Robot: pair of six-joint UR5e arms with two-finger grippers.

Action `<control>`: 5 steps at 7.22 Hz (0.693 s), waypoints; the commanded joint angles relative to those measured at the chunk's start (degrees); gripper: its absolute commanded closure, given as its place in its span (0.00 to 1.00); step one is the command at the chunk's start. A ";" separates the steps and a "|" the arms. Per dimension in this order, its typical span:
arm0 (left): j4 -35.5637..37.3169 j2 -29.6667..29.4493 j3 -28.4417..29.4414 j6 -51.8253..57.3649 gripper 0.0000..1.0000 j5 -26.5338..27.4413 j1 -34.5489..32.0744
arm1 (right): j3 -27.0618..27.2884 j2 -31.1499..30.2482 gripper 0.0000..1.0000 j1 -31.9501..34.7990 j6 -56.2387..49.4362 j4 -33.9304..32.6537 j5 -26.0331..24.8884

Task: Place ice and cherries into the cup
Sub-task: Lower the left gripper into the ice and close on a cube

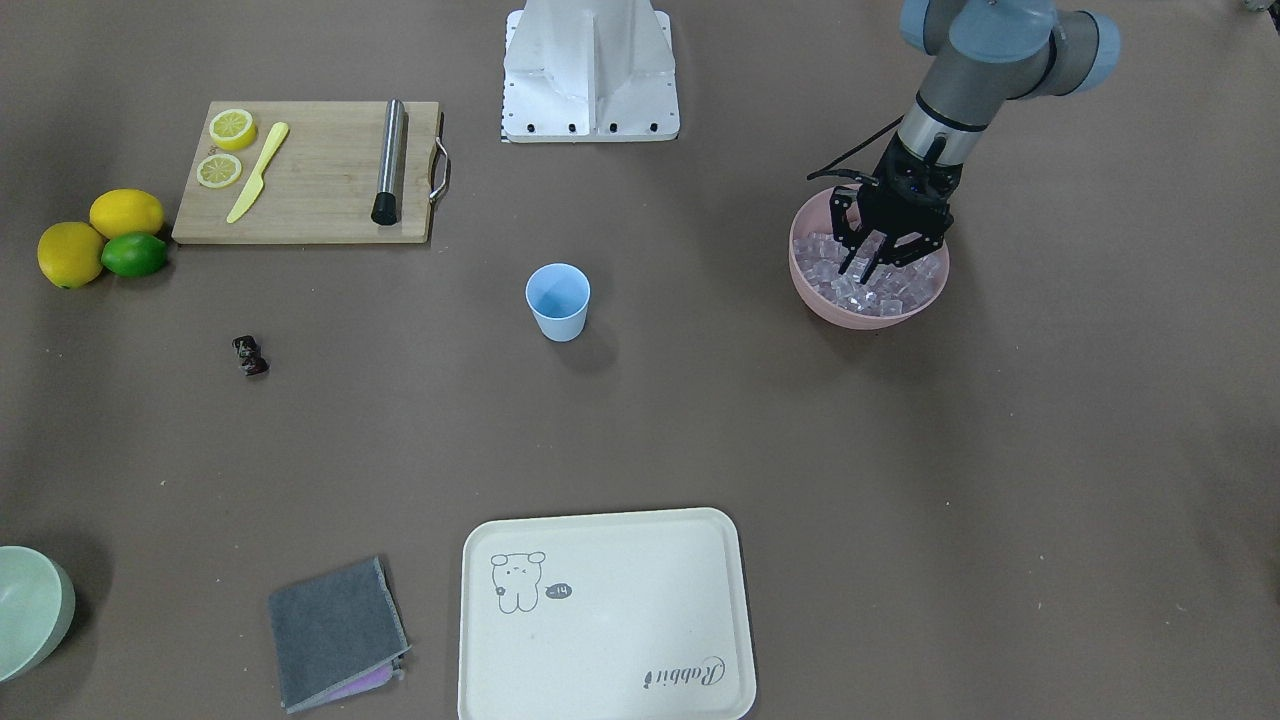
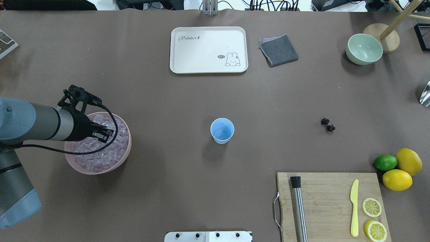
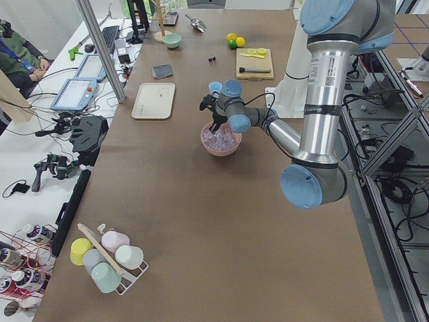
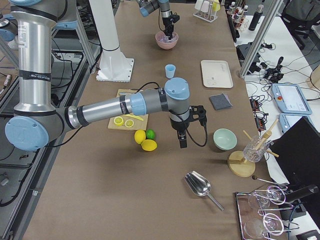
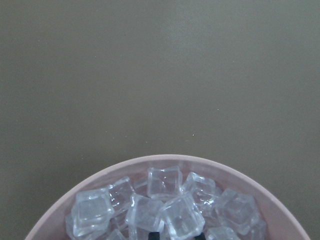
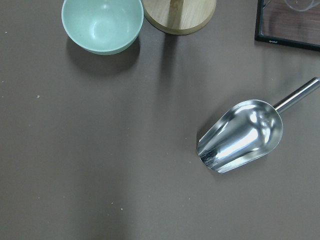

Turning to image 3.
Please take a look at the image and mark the cream rabbit tray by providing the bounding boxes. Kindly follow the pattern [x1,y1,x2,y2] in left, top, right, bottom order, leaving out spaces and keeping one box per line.
[131,83,176,119]

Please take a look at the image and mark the black gripper camera mount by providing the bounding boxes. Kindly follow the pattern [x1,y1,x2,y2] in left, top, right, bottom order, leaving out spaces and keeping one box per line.
[199,94,217,112]

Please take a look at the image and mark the light blue cup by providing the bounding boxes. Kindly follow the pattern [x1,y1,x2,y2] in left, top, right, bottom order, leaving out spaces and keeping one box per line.
[208,81,223,98]

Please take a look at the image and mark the white wire cup rack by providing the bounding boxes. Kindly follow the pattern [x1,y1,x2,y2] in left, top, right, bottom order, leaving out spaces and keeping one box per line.
[77,223,149,295]

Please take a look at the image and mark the pink cup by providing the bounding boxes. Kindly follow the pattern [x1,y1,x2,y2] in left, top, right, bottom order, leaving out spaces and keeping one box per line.
[101,231,130,253]

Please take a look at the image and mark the teach pendant far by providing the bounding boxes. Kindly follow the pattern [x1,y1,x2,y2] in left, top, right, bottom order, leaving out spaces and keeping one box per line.
[74,54,107,83]

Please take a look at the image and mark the yellow cup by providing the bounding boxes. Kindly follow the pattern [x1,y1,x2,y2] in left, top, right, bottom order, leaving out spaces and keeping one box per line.
[70,237,93,266]

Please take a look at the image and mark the white cup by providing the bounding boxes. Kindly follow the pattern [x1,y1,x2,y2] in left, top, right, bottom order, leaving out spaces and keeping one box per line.
[115,245,144,270]

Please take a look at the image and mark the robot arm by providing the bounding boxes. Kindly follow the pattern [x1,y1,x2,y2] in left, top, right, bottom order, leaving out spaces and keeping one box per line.
[200,1,395,209]

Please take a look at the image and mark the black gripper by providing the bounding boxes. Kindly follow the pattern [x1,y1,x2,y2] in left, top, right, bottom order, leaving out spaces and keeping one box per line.
[209,111,227,132]

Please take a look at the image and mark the green lime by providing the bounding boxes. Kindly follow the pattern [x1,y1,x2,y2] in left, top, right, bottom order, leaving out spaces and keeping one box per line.
[229,40,237,50]

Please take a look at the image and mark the seated person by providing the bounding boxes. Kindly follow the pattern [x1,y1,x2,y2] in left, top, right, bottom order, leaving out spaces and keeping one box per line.
[1,19,50,98]

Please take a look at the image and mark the pink bowl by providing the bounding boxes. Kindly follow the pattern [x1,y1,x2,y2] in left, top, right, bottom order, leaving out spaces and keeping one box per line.
[200,123,242,156]

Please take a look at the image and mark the metal ice scoop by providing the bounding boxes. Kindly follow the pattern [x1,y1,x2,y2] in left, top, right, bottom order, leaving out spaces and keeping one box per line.
[185,14,206,33]

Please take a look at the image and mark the wooden cutting board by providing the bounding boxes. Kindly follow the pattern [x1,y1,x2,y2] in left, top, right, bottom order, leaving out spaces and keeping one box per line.
[236,48,274,80]

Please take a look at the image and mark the black keyboard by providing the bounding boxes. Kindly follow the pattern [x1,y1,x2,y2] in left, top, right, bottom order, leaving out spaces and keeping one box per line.
[101,25,120,54]

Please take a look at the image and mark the mint cup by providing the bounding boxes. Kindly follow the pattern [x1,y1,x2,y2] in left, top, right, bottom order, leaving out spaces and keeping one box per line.
[91,262,121,293]

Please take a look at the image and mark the teach pendant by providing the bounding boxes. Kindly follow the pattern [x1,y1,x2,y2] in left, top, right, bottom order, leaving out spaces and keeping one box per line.
[74,54,107,83]
[50,77,97,111]

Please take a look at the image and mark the teach pendant near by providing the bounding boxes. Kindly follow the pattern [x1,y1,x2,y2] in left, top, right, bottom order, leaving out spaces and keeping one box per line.
[50,77,97,111]

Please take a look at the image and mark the grey folded cloth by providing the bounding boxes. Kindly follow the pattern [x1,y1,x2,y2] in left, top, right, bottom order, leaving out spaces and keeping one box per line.
[152,64,174,79]

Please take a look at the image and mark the steel muddler black tip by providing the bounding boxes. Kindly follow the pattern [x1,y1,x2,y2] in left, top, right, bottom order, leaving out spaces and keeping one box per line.
[239,67,271,73]

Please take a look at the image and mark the grey cup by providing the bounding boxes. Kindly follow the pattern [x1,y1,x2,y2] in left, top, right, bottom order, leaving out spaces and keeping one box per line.
[83,248,105,275]

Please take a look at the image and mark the whole lemon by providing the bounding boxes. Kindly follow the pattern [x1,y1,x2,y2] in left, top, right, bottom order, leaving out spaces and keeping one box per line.
[235,37,246,48]
[225,33,238,42]

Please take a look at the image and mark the wooden cup tree stand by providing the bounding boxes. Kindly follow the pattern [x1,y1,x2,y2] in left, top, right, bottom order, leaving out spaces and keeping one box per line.
[151,0,171,43]

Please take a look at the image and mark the aluminium frame post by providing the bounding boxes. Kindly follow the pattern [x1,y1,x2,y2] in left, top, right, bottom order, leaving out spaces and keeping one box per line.
[76,0,125,103]

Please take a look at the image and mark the yellow plastic knife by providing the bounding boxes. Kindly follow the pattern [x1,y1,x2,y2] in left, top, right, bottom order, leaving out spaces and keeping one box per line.
[239,53,265,59]

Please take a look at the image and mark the mint green bowl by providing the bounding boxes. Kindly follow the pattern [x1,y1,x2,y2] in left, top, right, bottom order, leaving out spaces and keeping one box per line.
[162,33,182,49]

